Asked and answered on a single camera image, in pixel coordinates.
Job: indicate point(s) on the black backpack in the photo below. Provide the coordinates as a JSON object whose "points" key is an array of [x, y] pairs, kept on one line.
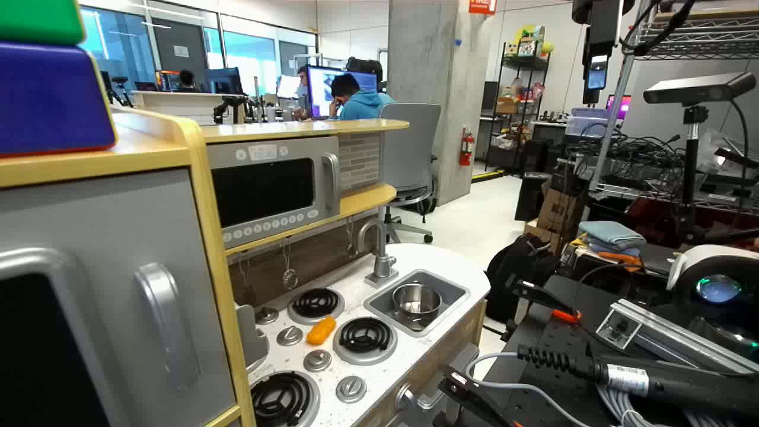
{"points": [[513, 273]]}

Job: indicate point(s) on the red fire extinguisher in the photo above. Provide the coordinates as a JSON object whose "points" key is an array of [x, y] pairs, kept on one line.
{"points": [[466, 147]]}

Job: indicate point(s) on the black camera stand pole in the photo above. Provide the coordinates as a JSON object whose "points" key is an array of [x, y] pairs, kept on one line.
{"points": [[691, 157]]}

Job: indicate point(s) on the brown cardboard box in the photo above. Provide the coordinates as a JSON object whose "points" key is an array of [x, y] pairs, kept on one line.
{"points": [[561, 211]]}

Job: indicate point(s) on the light blue cloth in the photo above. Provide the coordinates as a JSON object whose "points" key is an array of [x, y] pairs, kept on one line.
{"points": [[611, 235]]}

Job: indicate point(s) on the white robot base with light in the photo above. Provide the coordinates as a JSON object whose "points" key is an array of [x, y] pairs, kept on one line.
{"points": [[695, 264]]}

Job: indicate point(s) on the clear plastic bin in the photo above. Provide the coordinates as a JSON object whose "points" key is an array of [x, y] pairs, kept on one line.
{"points": [[589, 124]]}

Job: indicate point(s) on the metal hanging hook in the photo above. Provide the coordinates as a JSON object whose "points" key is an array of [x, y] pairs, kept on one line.
{"points": [[291, 277]]}

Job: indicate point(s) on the lit computer monitor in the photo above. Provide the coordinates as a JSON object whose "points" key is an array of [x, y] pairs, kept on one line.
{"points": [[318, 92]]}

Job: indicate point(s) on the orange toy object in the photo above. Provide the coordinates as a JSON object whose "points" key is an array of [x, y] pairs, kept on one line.
{"points": [[322, 330]]}

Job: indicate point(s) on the silver slanted pole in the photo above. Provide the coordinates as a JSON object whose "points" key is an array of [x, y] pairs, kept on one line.
{"points": [[613, 119]]}

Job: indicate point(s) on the black clamp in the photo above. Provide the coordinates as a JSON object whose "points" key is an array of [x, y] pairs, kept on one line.
{"points": [[466, 392]]}

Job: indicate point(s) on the black floor bin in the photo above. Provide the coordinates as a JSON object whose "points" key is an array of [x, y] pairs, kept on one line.
{"points": [[532, 197]]}

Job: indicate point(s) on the blue block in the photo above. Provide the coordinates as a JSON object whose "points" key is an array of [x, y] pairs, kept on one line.
{"points": [[48, 99]]}

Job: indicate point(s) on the dark computer monitor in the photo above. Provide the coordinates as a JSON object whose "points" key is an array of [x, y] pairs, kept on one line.
{"points": [[226, 81]]}

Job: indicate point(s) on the green block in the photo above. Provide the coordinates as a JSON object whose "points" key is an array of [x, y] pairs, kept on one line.
{"points": [[38, 19]]}

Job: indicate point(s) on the grey toy oven door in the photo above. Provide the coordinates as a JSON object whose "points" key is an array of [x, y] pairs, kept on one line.
{"points": [[104, 239]]}

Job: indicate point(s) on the black tool with orange grip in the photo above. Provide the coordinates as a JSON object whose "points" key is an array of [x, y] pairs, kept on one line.
{"points": [[566, 317]]}

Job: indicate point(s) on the silver metal box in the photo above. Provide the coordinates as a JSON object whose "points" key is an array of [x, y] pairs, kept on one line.
{"points": [[672, 335]]}

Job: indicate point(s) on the black depth camera bar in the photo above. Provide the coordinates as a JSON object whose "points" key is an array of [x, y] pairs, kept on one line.
{"points": [[695, 88]]}

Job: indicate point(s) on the grey toy sink basin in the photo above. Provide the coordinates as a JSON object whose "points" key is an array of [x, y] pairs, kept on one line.
{"points": [[447, 292]]}

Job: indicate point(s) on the pink lit screen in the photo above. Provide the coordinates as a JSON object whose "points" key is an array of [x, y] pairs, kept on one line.
{"points": [[621, 108]]}

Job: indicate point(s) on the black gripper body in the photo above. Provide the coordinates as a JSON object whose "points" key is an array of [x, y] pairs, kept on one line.
{"points": [[600, 27]]}

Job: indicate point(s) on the wooden toy kitchen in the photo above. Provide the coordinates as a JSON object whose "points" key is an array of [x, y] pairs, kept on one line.
{"points": [[119, 151]]}

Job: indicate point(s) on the silver stove knob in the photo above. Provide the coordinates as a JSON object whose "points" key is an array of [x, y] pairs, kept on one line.
{"points": [[349, 387], [316, 362], [291, 335], [267, 313]]}

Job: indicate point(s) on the silver toy faucet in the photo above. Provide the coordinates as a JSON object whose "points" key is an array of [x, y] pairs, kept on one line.
{"points": [[381, 264]]}

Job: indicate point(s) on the distant seated person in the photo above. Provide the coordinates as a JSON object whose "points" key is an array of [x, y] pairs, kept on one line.
{"points": [[187, 80]]}

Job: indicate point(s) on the red wall sign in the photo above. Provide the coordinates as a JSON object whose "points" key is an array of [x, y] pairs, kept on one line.
{"points": [[482, 6]]}

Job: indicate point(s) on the person in blue hoodie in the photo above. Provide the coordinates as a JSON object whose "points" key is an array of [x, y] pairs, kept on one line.
{"points": [[363, 105]]}

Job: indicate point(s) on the grey toy microwave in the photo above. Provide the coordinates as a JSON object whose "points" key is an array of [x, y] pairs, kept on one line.
{"points": [[268, 190]]}

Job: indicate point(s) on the white desk partition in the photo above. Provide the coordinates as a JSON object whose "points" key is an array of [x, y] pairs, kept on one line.
{"points": [[179, 105]]}

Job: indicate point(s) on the grey plastic toy panel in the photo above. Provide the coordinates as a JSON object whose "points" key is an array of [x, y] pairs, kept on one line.
{"points": [[249, 335]]}

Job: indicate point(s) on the black coil stove burner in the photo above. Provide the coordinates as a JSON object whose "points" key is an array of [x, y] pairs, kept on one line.
{"points": [[315, 305], [283, 399], [363, 337]]}

